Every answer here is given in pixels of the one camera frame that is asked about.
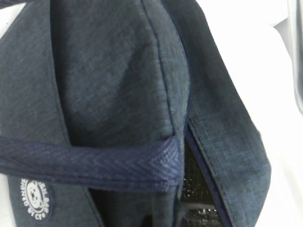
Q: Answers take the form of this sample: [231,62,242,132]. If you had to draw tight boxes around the dark navy fabric lunch bag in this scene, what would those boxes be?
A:
[0,0,271,227]

